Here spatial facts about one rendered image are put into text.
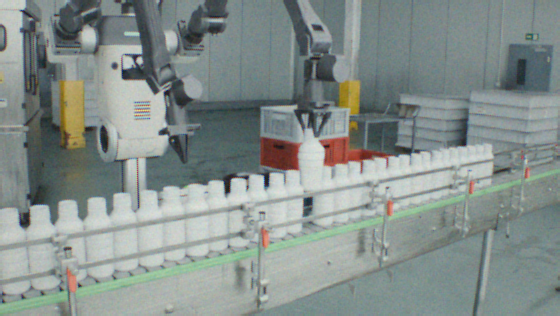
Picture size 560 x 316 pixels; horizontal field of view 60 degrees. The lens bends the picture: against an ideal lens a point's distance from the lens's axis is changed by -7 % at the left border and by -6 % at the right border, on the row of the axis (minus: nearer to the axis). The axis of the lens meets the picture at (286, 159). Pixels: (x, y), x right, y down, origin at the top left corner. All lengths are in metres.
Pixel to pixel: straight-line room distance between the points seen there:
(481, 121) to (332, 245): 6.60
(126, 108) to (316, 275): 0.80
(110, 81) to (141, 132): 0.20
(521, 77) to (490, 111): 4.23
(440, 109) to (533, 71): 3.94
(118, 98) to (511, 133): 6.59
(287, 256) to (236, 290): 0.17
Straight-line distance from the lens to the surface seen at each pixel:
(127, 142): 1.74
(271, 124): 3.84
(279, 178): 1.32
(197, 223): 1.20
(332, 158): 4.01
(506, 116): 7.76
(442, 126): 8.42
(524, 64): 12.00
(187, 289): 1.21
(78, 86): 8.85
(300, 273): 1.41
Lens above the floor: 1.45
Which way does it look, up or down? 11 degrees down
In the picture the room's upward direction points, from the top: 2 degrees clockwise
